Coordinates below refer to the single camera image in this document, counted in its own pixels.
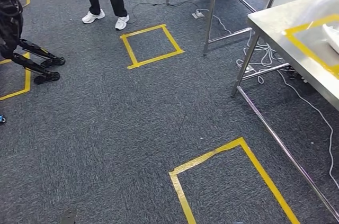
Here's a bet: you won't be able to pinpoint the white curved plastic part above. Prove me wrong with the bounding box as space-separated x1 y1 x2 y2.
322 23 339 55

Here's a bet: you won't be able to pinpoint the steel workbench table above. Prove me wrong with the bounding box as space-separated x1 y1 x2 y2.
231 0 339 221

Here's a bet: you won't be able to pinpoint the yellow floor tape square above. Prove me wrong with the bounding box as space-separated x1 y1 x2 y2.
168 137 301 224
119 23 185 70

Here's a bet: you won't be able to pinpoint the small yellow table tape square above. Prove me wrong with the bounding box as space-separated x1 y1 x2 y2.
283 14 339 77

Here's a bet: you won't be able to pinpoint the black humanoid robot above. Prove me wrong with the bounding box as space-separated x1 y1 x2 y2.
0 0 66 86

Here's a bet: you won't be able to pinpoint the black floor cable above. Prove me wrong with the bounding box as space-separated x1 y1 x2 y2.
131 1 199 23

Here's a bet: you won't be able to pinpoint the white floor cables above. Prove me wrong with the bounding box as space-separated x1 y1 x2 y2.
236 29 339 181

